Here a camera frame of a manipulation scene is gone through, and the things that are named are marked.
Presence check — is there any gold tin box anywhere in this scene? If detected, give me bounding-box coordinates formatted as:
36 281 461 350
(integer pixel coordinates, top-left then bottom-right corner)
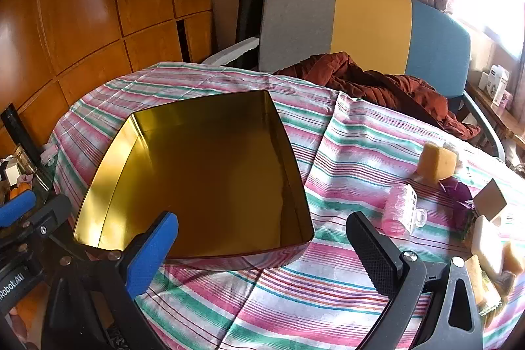
73 90 316 272

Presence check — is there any black rolled mat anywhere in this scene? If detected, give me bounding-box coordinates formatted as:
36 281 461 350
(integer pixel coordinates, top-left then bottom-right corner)
235 0 273 47

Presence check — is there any small cream carton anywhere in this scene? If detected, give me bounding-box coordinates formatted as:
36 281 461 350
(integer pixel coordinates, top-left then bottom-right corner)
473 178 508 221

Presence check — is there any grey yellow blue sofa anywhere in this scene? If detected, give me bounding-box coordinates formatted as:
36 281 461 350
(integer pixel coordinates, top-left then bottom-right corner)
258 0 507 162

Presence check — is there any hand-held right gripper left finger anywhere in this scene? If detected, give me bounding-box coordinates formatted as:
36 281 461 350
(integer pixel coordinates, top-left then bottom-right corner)
41 212 179 350

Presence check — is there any tall white box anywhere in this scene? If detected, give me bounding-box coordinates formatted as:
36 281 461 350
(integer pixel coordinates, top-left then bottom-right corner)
489 65 510 105

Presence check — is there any wooden desk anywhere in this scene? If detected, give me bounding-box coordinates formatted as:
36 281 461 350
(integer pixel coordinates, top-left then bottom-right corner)
468 81 525 150

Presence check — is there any striped pink green bedsheet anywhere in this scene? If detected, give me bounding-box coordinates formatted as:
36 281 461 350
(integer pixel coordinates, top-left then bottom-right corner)
45 62 525 350

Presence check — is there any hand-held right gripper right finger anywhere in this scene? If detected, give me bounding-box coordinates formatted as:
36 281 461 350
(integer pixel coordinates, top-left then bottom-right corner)
346 212 485 350

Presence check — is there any pink wafer packet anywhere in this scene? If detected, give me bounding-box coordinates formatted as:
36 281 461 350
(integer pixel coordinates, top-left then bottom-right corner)
383 183 427 238

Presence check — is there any purple snack packet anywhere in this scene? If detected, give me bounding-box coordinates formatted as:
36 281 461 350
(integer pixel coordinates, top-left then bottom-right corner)
439 176 472 207

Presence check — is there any yellow sponge cake piece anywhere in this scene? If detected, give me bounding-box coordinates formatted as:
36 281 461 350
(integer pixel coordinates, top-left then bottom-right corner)
465 255 487 299

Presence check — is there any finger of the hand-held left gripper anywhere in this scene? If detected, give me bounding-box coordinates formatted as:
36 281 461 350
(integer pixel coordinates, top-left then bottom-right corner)
0 195 72 252
0 190 37 228

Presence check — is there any wooden wardrobe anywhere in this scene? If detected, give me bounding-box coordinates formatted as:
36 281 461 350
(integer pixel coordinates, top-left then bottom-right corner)
0 0 214 154

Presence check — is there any white foam block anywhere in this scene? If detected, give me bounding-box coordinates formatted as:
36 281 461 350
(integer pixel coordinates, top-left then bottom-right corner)
471 216 505 277

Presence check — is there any yellow sponge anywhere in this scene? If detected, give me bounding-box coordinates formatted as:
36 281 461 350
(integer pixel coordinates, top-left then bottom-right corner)
503 241 525 275
417 143 458 184

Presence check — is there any rust brown jacket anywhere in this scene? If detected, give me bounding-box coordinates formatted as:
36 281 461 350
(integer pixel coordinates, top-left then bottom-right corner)
273 52 481 141

